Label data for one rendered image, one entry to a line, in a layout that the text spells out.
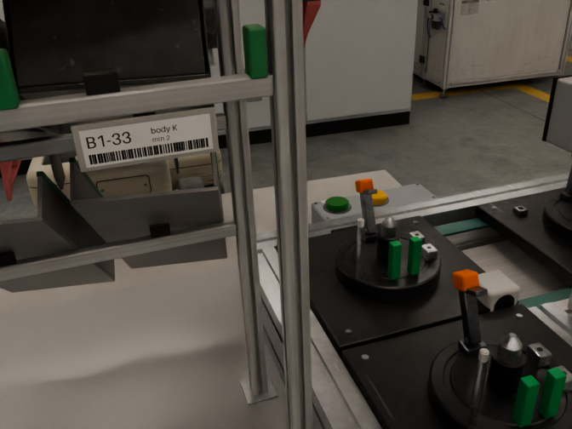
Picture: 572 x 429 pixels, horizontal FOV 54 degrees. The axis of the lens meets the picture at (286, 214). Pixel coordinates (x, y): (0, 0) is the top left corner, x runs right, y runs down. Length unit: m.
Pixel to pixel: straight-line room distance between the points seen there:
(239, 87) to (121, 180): 1.02
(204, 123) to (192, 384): 0.48
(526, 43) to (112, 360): 4.71
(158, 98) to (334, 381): 0.38
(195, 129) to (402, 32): 3.68
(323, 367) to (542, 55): 4.83
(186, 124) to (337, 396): 0.36
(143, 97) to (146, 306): 0.61
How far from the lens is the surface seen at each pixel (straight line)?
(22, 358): 0.91
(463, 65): 4.94
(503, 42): 5.08
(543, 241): 0.90
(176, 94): 0.37
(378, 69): 4.00
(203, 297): 0.93
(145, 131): 0.37
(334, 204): 0.94
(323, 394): 0.62
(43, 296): 1.02
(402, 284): 0.72
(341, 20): 3.83
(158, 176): 1.38
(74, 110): 0.36
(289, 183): 0.40
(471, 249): 0.95
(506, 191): 1.06
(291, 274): 0.44
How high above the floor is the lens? 1.40
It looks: 28 degrees down
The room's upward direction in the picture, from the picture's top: 3 degrees counter-clockwise
